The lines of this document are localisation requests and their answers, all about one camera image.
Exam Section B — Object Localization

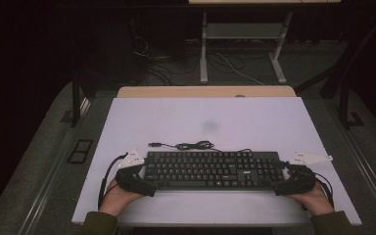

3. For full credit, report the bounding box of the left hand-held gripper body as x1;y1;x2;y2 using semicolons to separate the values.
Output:
115;148;149;194

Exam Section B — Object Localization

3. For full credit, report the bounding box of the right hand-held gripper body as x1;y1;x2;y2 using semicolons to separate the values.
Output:
285;150;334;196

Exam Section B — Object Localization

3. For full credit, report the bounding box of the black computer keyboard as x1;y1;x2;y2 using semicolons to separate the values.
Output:
142;150;287;192

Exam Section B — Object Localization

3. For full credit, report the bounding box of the person's left hand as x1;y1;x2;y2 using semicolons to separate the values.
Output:
99;178;145;217

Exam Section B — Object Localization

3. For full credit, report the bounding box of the person's right hand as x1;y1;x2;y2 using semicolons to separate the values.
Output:
286;182;336;216

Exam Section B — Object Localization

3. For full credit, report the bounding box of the white board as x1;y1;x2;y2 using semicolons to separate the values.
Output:
70;96;363;228

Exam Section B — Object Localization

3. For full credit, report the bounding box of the wooden table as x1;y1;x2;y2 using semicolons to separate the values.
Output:
116;84;298;99

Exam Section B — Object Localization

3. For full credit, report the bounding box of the black metal stand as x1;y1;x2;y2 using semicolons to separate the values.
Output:
294;14;376;131

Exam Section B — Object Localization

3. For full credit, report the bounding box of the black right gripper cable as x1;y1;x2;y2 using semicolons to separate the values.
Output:
313;171;337;211

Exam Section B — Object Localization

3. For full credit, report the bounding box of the black floor socket frame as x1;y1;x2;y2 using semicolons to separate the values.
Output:
66;138;94;165

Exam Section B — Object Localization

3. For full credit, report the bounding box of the black keyboard cable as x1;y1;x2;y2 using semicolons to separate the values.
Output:
147;140;255;155

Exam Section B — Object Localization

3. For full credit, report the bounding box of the aluminium rail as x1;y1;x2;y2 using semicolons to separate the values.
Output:
324;97;376;224
19;97;93;235

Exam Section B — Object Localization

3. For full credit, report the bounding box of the tangle of black floor cables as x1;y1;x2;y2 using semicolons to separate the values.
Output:
129;16;201;86

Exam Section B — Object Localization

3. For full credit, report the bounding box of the white floor cable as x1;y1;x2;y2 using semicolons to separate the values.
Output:
214;52;266;87

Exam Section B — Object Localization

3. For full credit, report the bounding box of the grey metal desk frame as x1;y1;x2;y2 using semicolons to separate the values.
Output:
188;0;343;85

